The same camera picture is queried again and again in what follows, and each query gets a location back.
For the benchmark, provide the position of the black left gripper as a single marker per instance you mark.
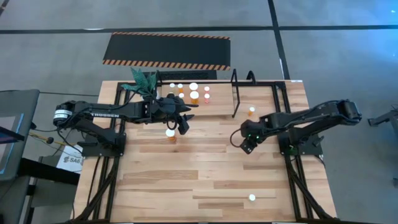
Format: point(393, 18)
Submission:
point(168, 109)

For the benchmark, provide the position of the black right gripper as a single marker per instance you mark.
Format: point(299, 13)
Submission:
point(250, 137)

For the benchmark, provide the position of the large orange pill bottle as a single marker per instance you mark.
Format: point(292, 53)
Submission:
point(194, 95)
point(193, 86)
point(170, 132)

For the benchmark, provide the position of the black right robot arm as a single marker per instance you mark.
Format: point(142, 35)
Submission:
point(311, 116)

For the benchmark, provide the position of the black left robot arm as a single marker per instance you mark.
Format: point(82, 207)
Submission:
point(105, 115)

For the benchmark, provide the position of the potted snake plant white pot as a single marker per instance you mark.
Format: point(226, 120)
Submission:
point(141, 79)

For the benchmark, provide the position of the black curved hook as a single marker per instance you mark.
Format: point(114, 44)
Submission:
point(251, 77)

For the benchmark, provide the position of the black hazard-striped floor mat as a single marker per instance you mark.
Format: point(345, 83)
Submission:
point(164, 49)

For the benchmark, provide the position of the white printed paper sheet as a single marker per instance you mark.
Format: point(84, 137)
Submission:
point(70, 161)

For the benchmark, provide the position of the black round knob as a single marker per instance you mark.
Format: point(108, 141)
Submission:
point(49, 140)

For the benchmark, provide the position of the black side table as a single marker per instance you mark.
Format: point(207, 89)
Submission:
point(46, 171)

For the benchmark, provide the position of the tablet with blue edge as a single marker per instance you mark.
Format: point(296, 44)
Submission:
point(7, 155)

